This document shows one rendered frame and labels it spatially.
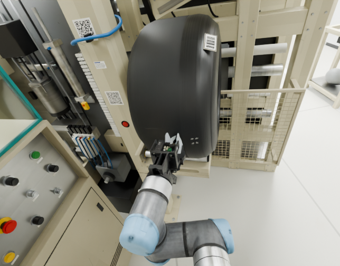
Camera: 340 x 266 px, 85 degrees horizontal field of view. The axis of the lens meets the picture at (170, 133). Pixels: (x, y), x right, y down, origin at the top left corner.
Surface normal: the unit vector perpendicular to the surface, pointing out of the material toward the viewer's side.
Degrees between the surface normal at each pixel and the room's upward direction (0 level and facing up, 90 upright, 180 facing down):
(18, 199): 90
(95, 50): 90
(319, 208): 0
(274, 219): 0
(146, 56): 36
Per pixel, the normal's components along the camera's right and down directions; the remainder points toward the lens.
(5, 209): 0.96, 0.04
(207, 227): -0.16, -0.93
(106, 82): -0.23, 0.68
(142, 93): -0.29, 0.20
